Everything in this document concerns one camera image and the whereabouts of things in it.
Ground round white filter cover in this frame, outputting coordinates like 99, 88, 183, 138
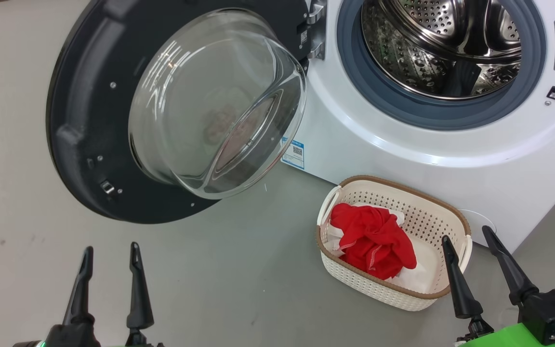
456, 209, 497, 237

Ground cream perforated laundry basket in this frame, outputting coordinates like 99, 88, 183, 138
316, 175, 473, 312

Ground blue energy label sticker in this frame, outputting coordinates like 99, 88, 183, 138
281, 136, 305, 170

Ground red garment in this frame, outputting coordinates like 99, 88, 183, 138
326, 202, 439, 294

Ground washer drum opening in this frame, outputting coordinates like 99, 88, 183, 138
336, 0, 547, 132

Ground white washing machine body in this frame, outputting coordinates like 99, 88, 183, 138
280, 0, 555, 254

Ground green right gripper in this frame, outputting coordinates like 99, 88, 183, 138
441, 225, 555, 347

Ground steel washer drum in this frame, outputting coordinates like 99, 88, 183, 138
361, 0, 523, 101

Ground washing machine door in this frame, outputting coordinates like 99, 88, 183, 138
46, 0, 329, 225

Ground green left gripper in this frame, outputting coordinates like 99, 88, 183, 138
62, 242, 165, 347

